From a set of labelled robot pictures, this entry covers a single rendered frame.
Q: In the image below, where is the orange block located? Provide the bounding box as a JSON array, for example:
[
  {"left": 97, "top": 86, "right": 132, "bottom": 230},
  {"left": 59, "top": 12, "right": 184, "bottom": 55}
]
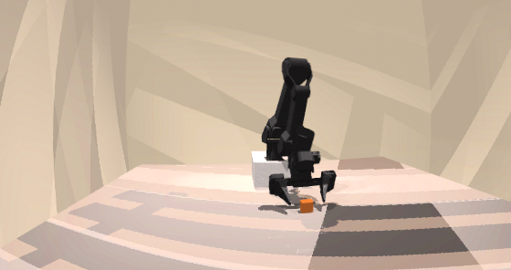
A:
[{"left": 300, "top": 200, "right": 313, "bottom": 213}]

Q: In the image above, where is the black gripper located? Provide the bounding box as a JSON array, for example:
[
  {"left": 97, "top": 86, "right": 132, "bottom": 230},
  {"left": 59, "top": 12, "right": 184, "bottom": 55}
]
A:
[{"left": 269, "top": 161, "right": 337, "bottom": 206}]

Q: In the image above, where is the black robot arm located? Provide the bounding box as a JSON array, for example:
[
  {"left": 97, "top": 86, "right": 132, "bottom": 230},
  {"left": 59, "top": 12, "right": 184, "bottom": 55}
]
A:
[{"left": 262, "top": 57, "right": 321, "bottom": 173}]

